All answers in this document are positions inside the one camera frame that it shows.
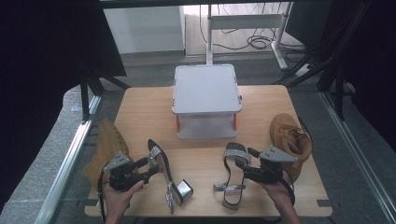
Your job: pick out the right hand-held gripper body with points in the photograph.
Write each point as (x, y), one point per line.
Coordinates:
(271, 169)

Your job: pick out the black metal stand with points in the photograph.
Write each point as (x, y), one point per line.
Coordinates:
(337, 87)
(85, 93)

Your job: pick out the black high-heel sandal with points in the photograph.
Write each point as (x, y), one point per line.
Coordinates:
(235, 174)
(162, 158)

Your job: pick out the person's left hand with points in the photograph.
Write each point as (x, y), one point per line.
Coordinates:
(116, 200)

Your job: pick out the black curtain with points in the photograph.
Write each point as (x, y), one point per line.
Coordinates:
(46, 62)
(367, 62)

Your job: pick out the person's right hand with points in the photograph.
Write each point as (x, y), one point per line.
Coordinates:
(281, 193)

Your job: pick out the white desk frame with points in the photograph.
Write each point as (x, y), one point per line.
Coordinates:
(246, 21)

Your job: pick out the white power strip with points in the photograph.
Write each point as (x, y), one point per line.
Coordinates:
(302, 70)

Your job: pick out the tan suede boot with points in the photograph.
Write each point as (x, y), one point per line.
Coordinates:
(288, 133)
(107, 143)

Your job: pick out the white two-tier shoe rack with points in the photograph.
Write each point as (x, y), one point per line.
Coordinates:
(206, 90)

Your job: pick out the white cabinet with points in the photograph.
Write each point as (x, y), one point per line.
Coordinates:
(143, 29)

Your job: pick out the aluminium floor rail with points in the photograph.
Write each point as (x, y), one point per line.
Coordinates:
(358, 155)
(67, 168)

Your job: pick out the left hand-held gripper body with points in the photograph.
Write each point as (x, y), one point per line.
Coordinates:
(120, 179)

